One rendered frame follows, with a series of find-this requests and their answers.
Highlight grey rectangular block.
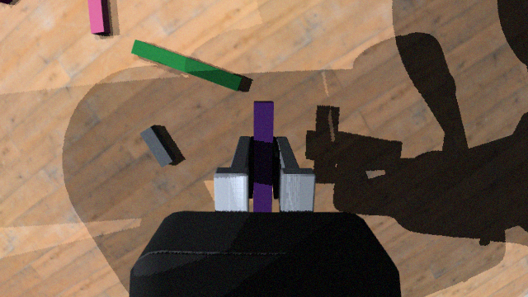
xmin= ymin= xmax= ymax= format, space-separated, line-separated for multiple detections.
xmin=140 ymin=125 xmax=176 ymax=167

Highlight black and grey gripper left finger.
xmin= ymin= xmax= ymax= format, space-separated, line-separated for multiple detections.
xmin=214 ymin=136 xmax=254 ymax=212

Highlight pink rod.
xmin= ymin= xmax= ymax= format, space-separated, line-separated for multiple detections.
xmin=87 ymin=0 xmax=111 ymax=35

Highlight dark green rod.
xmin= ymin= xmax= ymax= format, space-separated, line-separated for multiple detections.
xmin=131 ymin=40 xmax=243 ymax=91

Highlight purple rod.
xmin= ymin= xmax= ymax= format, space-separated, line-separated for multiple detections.
xmin=253 ymin=101 xmax=274 ymax=212

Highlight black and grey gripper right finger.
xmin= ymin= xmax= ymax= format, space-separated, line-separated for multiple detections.
xmin=272 ymin=136 xmax=316 ymax=212

